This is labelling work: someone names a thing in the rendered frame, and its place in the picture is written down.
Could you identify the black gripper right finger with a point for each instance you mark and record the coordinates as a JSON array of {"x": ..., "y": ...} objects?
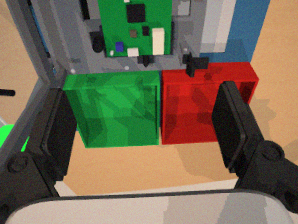
[{"x": 242, "y": 149}]

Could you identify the green circuit board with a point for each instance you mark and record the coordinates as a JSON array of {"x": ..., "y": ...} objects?
[{"x": 136, "y": 27}]

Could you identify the green bin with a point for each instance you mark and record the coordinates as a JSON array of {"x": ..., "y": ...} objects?
[{"x": 115, "y": 117}]

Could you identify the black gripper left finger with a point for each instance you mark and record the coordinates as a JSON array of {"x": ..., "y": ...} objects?
[{"x": 45, "y": 158}]

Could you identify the red open-top bin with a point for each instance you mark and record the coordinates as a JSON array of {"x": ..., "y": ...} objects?
[{"x": 189, "y": 107}]

